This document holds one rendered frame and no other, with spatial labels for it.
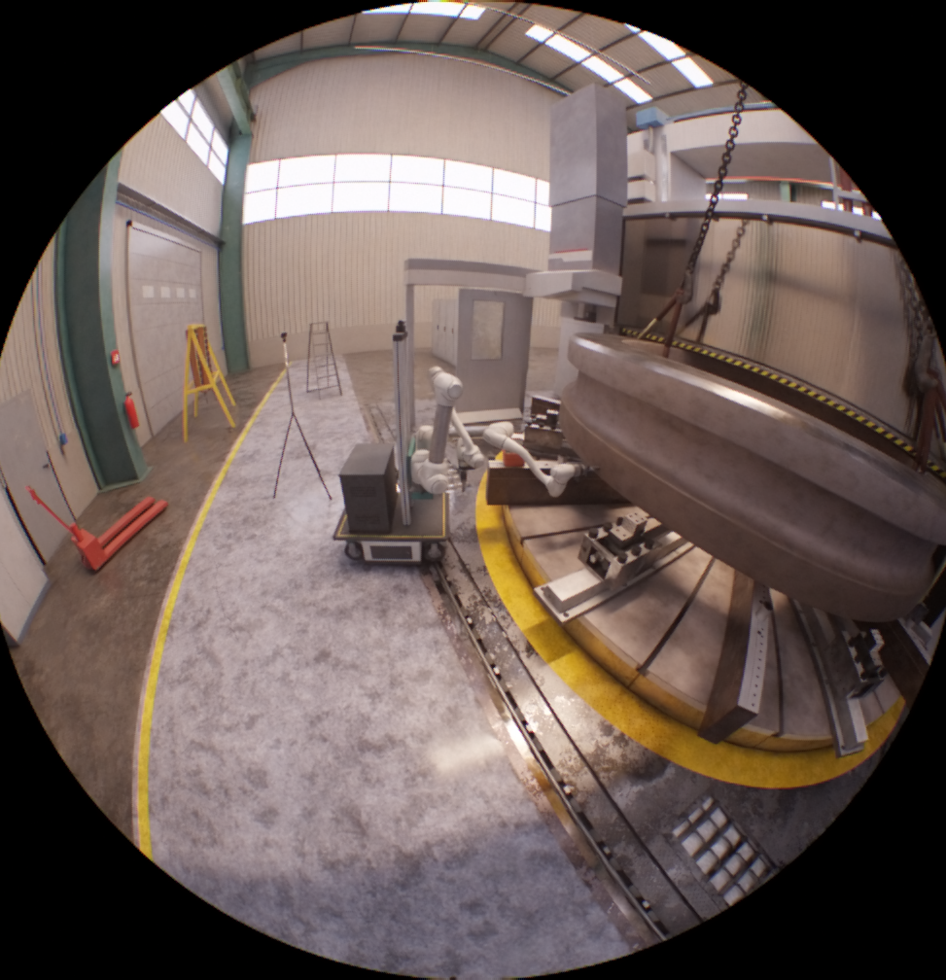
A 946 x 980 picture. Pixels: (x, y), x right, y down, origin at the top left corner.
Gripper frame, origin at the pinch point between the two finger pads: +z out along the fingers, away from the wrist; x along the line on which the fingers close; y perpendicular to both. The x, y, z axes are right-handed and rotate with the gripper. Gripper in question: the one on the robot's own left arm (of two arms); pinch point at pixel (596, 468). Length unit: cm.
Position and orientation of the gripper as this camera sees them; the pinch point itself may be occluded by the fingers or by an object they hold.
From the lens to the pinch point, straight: 255.7
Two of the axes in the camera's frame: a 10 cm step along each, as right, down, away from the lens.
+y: 0.4, -8.6, -5.2
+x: -2.7, -5.1, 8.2
